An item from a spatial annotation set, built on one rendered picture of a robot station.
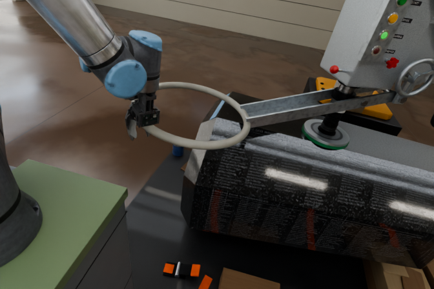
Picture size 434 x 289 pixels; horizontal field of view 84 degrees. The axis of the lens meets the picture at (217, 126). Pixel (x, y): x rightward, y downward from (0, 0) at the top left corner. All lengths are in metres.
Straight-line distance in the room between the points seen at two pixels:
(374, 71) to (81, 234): 1.04
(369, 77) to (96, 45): 0.90
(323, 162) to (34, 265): 1.05
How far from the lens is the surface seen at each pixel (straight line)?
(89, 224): 0.68
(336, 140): 1.23
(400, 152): 1.44
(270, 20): 7.27
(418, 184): 1.38
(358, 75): 1.03
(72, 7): 0.50
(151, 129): 0.83
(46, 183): 0.80
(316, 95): 1.19
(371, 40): 0.98
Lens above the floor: 1.42
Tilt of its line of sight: 33 degrees down
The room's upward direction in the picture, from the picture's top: 10 degrees clockwise
